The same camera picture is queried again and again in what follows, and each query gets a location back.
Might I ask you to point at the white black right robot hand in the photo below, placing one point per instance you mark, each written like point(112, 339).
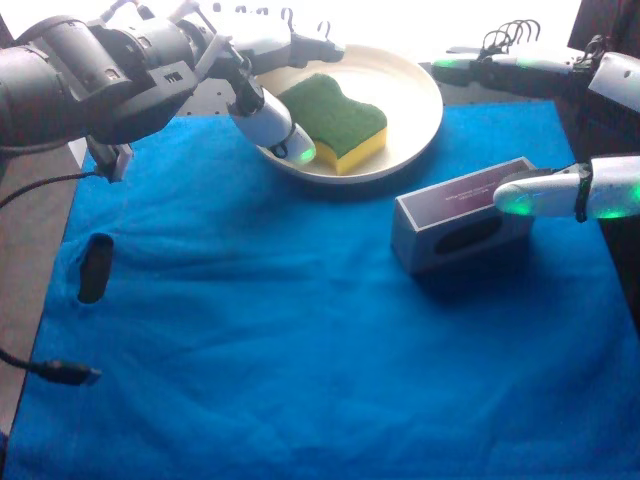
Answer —
point(550, 192)

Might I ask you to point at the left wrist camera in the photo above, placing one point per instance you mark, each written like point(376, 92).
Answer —
point(117, 160)

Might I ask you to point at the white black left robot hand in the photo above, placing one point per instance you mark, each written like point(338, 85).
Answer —
point(270, 117)

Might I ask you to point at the blue cloth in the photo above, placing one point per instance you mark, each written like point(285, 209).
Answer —
point(280, 350)

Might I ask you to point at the green yellow sponge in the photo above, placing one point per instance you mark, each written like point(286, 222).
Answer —
point(335, 112)

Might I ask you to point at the white round plate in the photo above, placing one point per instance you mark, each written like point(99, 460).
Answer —
point(405, 90)

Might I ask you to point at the small purple box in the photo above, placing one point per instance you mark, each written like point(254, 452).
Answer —
point(450, 200)

